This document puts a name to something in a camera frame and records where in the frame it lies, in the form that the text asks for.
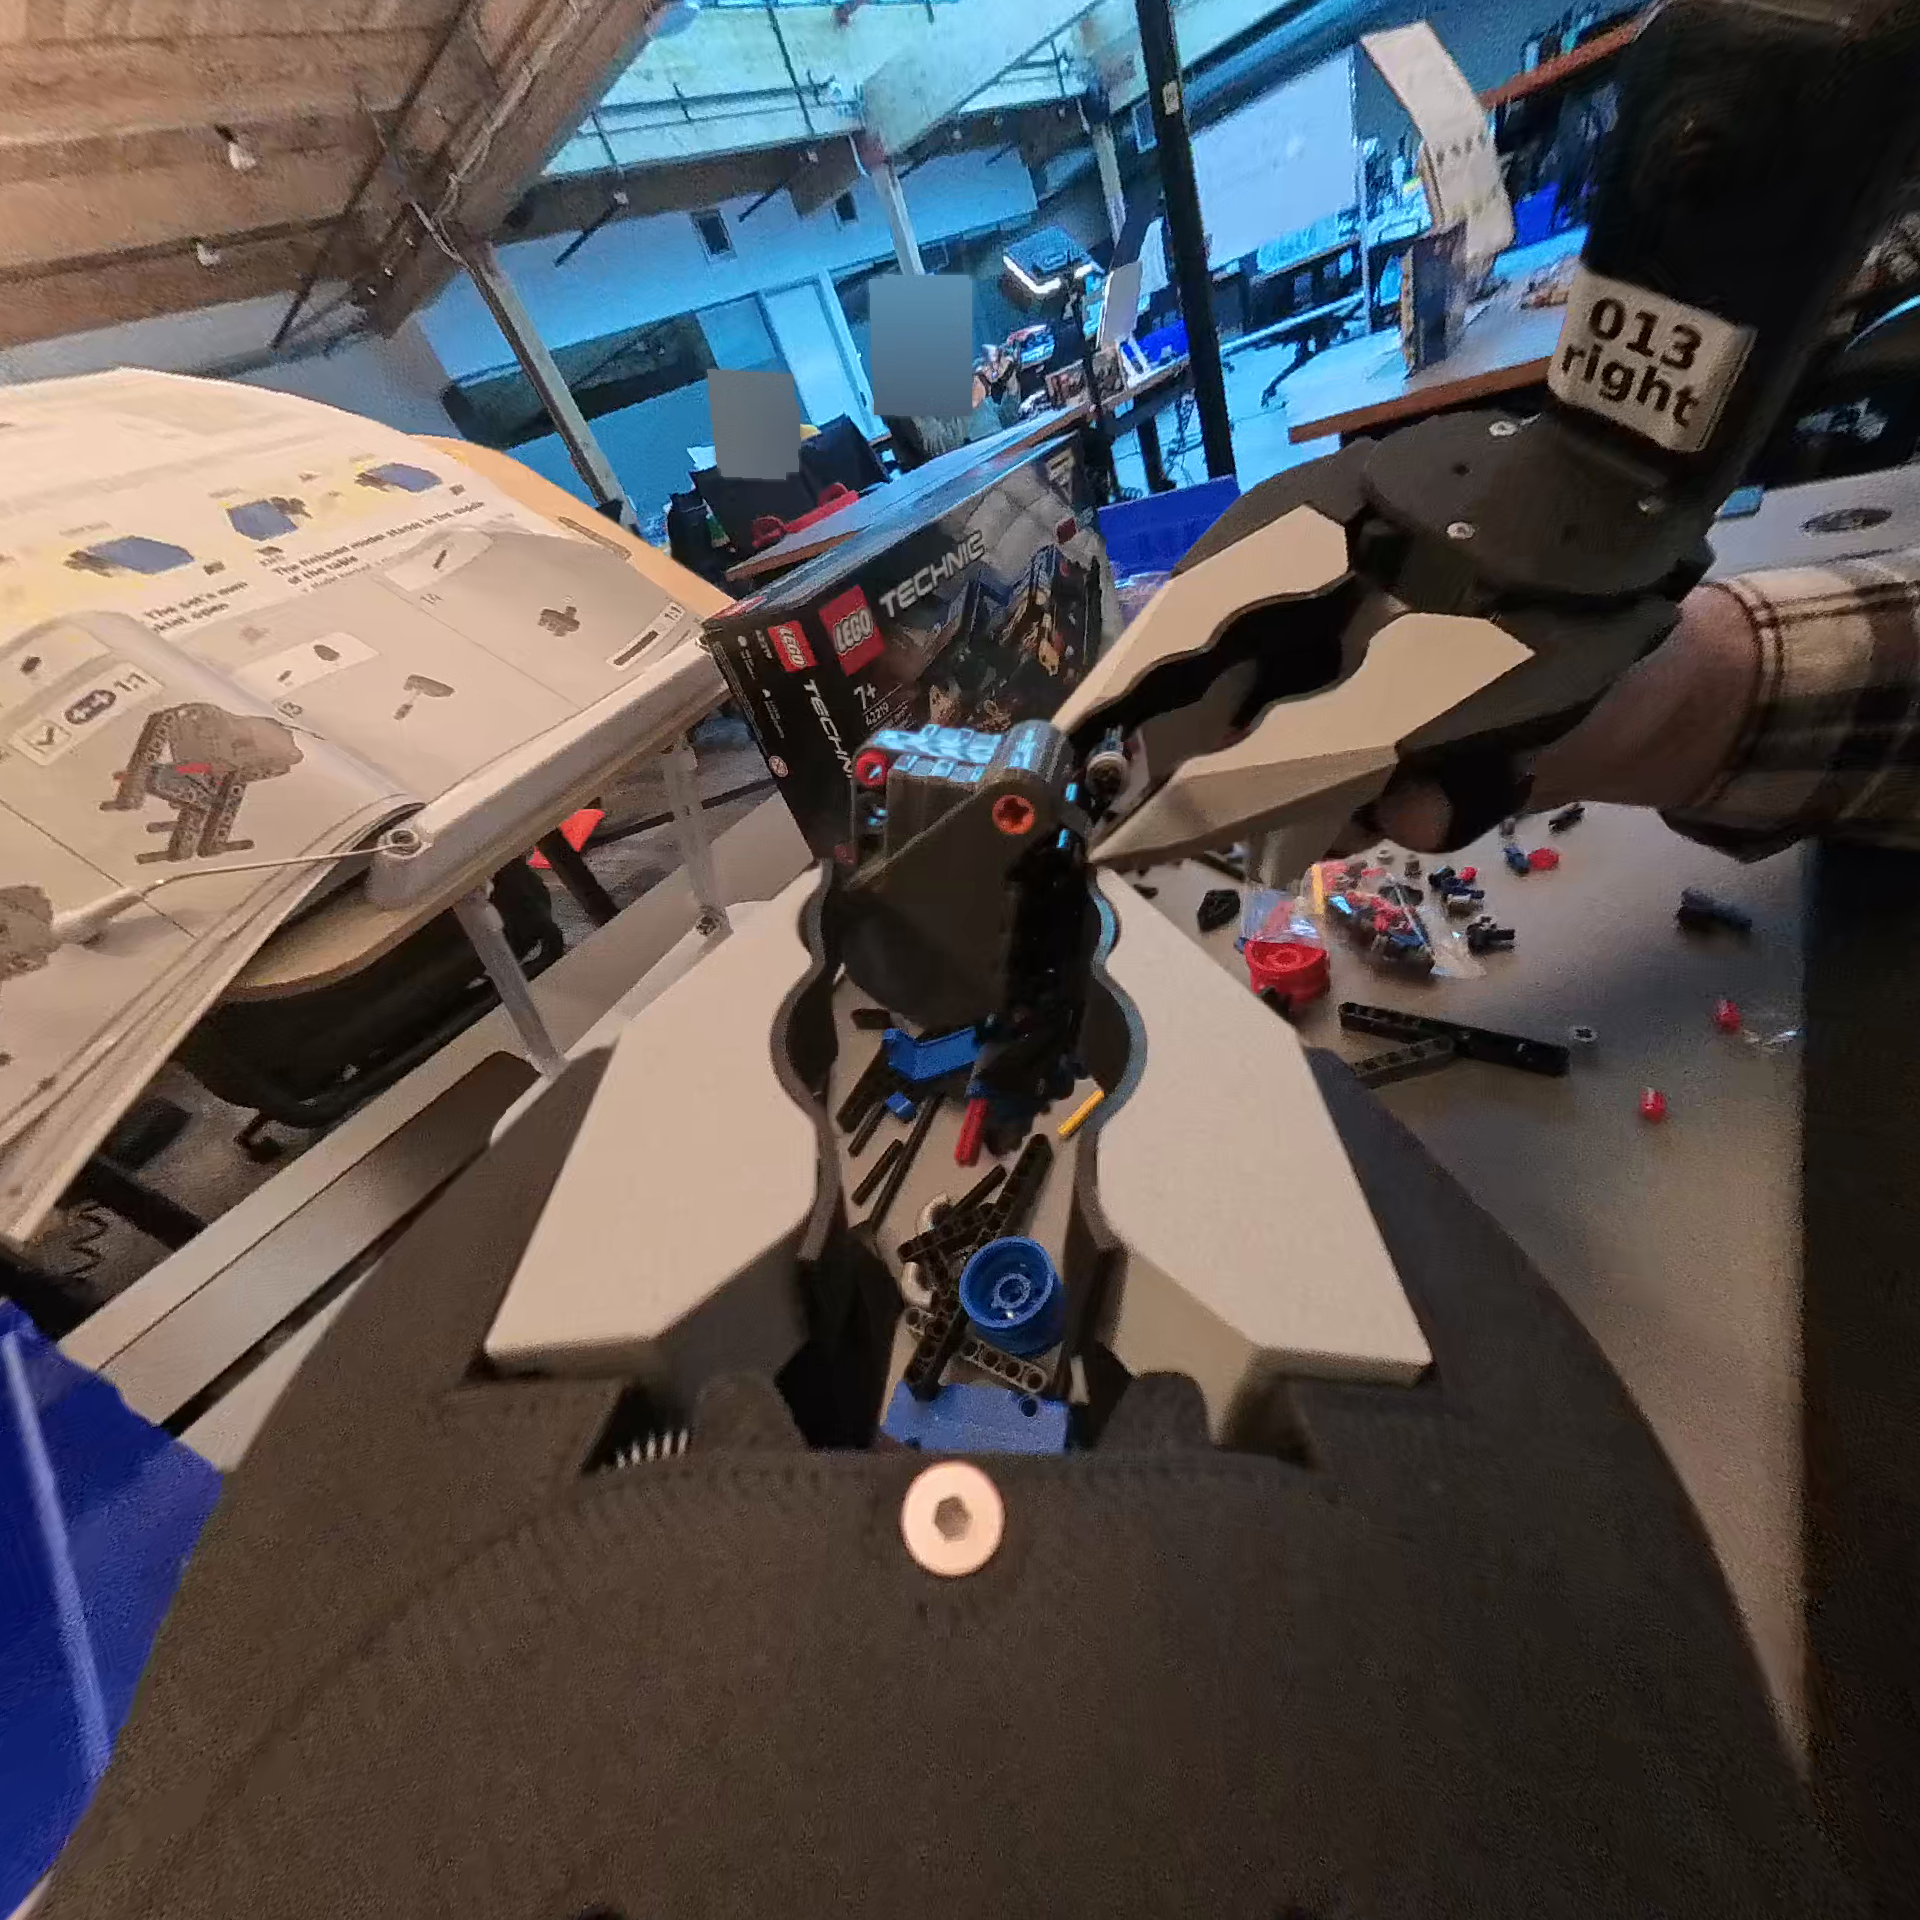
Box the toy brick motor assembly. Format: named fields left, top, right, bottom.
left=830, top=718, right=1135, bottom=1125

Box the black metal pole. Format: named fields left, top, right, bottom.
left=1134, top=0, right=1240, bottom=488

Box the person's right hand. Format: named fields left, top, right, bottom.
left=1369, top=585, right=1760, bottom=859

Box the white desk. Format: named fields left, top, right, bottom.
left=1724, top=463, right=1920, bottom=593

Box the toy set box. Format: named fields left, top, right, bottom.
left=703, top=434, right=1122, bottom=868

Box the instruction booklet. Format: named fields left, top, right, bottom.
left=0, top=366, right=710, bottom=1242

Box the blue toy wheel hub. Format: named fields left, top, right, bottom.
left=956, top=1237, right=1072, bottom=1346

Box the grey desk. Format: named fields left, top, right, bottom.
left=60, top=782, right=1815, bottom=1742

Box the wooden-edged table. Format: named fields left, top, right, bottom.
left=1287, top=278, right=1593, bottom=447
left=728, top=353, right=1253, bottom=589

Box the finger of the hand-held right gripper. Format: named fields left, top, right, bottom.
left=1056, top=502, right=1360, bottom=739
left=1086, top=608, right=1538, bottom=877

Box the blue toy connector piece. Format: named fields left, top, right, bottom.
left=882, top=1386, right=1077, bottom=1458

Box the pile of black toy beams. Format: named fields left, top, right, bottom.
left=835, top=1035, right=1084, bottom=1400

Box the black bag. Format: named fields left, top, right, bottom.
left=196, top=855, right=568, bottom=1114

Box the white book stand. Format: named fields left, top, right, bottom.
left=360, top=636, right=740, bottom=1080

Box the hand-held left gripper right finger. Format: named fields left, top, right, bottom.
left=1077, top=868, right=1436, bottom=1453

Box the blue toy panel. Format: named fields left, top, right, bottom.
left=882, top=1028, right=981, bottom=1125

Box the small blue storage bin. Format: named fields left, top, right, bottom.
left=1093, top=479, right=1251, bottom=598

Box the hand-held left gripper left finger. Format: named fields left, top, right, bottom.
left=485, top=864, right=843, bottom=1398

